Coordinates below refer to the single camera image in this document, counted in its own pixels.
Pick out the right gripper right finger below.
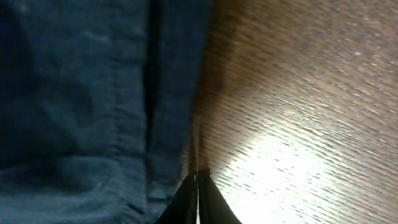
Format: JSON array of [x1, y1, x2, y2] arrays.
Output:
[[198, 169, 242, 224]]

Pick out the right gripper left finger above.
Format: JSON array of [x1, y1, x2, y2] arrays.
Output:
[[155, 174, 198, 224]]

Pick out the navy blue shorts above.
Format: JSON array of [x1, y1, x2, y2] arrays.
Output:
[[1, 0, 212, 224]]

